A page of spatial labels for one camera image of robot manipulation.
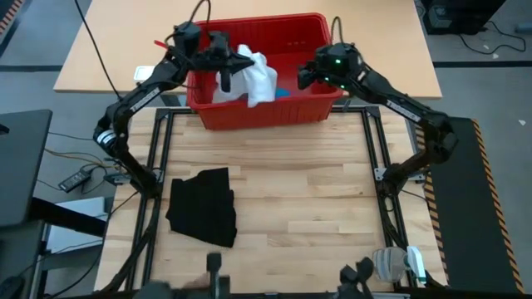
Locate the beige wooden desk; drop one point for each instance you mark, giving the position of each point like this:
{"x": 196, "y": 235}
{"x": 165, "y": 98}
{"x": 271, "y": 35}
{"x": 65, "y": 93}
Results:
{"x": 124, "y": 41}

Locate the white rectangular pad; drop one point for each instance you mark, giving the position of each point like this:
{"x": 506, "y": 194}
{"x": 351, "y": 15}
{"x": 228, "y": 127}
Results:
{"x": 143, "y": 74}

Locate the black aluminium table frame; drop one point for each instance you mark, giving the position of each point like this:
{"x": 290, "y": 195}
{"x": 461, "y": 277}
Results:
{"x": 163, "y": 112}

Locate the red plastic laundry bin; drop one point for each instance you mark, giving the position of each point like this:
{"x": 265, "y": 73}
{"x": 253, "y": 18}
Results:
{"x": 266, "y": 112}

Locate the red tag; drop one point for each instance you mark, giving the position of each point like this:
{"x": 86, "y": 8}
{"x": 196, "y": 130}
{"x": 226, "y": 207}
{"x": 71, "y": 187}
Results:
{"x": 161, "y": 43}

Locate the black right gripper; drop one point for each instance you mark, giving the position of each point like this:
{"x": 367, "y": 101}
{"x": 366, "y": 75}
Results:
{"x": 311, "y": 74}

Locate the black garment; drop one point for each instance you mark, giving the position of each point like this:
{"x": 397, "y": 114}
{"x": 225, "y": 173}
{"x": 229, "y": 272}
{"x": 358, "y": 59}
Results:
{"x": 203, "y": 207}

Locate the black power adapter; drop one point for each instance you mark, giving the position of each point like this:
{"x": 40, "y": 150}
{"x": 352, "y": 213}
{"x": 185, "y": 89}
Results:
{"x": 75, "y": 180}

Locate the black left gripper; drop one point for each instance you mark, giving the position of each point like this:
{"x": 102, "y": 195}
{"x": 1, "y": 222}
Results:
{"x": 205, "y": 60}

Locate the black floor equipment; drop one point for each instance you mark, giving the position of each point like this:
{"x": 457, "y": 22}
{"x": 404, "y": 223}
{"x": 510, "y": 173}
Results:
{"x": 461, "y": 14}

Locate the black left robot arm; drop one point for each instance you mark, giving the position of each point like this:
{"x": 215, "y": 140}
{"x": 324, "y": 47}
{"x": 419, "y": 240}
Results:
{"x": 141, "y": 97}

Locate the bright blue garment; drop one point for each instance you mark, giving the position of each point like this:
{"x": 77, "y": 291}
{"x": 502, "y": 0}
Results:
{"x": 282, "y": 93}

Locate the white and clear handheld device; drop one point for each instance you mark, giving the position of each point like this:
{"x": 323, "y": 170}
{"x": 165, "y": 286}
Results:
{"x": 399, "y": 266}

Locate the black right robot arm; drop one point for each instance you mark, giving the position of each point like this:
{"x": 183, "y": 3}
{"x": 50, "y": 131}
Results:
{"x": 399, "y": 104}

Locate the black floor mat striped edge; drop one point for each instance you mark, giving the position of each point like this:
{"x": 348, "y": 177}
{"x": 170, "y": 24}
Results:
{"x": 465, "y": 199}
{"x": 10, "y": 14}

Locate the black side tabletop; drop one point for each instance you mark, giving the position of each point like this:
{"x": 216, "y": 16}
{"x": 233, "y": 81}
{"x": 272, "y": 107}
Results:
{"x": 21, "y": 166}

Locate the white garment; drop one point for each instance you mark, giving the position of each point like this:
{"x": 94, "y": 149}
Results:
{"x": 257, "y": 79}

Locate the white box under side table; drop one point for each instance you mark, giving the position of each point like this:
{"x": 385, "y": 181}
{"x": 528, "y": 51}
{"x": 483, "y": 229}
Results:
{"x": 79, "y": 224}

